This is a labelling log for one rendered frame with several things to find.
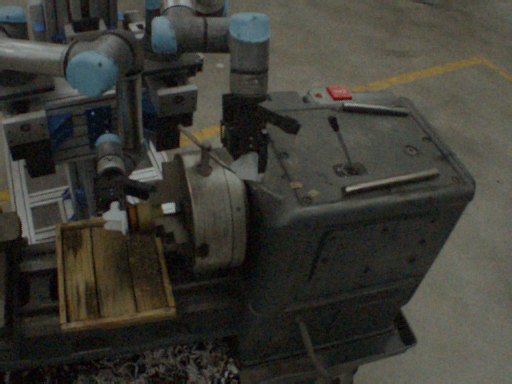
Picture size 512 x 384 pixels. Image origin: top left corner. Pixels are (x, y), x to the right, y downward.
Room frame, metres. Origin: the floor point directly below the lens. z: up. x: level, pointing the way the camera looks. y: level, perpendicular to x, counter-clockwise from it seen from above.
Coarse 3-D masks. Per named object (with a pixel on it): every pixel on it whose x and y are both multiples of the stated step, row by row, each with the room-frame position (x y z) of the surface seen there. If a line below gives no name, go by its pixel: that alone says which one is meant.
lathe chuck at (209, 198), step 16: (192, 160) 0.90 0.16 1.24; (192, 176) 0.85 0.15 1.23; (208, 176) 0.86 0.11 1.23; (224, 176) 0.87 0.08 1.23; (192, 192) 0.81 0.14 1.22; (208, 192) 0.82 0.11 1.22; (224, 192) 0.83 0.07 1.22; (176, 208) 0.95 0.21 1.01; (192, 208) 0.78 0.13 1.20; (208, 208) 0.79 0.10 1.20; (224, 208) 0.80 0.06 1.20; (192, 224) 0.77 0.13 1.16; (208, 224) 0.77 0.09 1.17; (224, 224) 0.78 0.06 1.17; (208, 240) 0.75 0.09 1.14; (224, 240) 0.76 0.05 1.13; (192, 256) 0.76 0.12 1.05; (208, 256) 0.74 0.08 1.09; (224, 256) 0.75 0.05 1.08; (192, 272) 0.75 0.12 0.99
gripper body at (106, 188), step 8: (112, 168) 0.95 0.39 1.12; (96, 176) 0.93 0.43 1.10; (104, 176) 0.94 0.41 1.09; (112, 176) 0.94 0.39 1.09; (96, 184) 0.88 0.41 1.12; (104, 184) 0.89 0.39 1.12; (112, 184) 0.89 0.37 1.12; (120, 184) 0.90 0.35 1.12; (96, 192) 0.86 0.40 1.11; (104, 192) 0.86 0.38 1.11; (112, 192) 0.87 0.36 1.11; (96, 200) 0.84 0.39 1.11; (104, 200) 0.84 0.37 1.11; (112, 200) 0.85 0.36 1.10; (104, 208) 0.86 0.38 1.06
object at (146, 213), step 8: (128, 208) 0.82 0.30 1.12; (136, 208) 0.83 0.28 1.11; (144, 208) 0.82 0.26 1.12; (152, 208) 0.84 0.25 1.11; (160, 208) 0.84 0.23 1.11; (128, 216) 0.80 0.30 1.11; (136, 216) 0.80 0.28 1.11; (144, 216) 0.81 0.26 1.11; (152, 216) 0.81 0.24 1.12; (160, 216) 0.83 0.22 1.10; (128, 224) 0.79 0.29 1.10; (136, 224) 0.79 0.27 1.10; (144, 224) 0.79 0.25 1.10; (152, 224) 0.80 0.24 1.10; (136, 232) 0.79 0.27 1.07; (144, 232) 0.79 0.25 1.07; (152, 232) 0.79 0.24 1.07
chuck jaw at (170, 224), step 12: (180, 216) 0.83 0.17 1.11; (156, 228) 0.79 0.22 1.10; (168, 228) 0.78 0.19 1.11; (180, 228) 0.79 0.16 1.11; (168, 240) 0.76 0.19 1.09; (180, 240) 0.75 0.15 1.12; (192, 240) 0.75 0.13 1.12; (180, 252) 0.73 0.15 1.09; (192, 252) 0.74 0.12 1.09; (204, 252) 0.74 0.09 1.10
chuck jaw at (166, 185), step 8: (176, 160) 0.95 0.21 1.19; (168, 168) 0.92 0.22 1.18; (176, 168) 0.92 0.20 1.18; (168, 176) 0.90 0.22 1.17; (176, 176) 0.91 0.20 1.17; (160, 184) 0.88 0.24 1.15; (168, 184) 0.89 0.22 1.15; (176, 184) 0.90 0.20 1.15; (152, 192) 0.87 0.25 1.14; (160, 192) 0.87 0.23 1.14; (168, 192) 0.88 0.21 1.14; (176, 192) 0.88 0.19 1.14; (152, 200) 0.85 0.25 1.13; (160, 200) 0.86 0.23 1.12; (168, 200) 0.87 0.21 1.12; (176, 200) 0.87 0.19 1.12
